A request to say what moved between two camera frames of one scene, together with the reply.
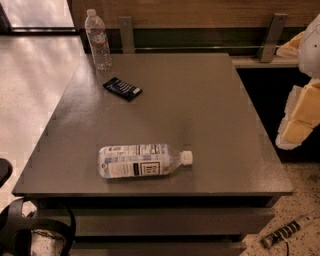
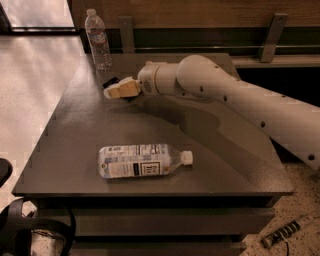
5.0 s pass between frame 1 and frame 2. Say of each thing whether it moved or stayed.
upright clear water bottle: stayed
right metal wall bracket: stayed
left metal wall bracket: stayed
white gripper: moved
